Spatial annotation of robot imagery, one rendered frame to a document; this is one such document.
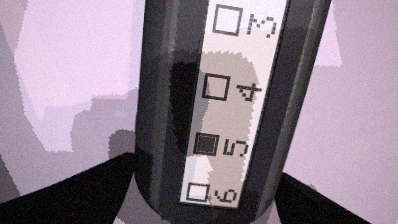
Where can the dark grey switch panel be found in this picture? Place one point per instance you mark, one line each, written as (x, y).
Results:
(221, 87)

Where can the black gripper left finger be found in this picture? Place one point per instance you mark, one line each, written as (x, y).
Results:
(94, 196)

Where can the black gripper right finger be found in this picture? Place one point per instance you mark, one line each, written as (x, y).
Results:
(297, 203)

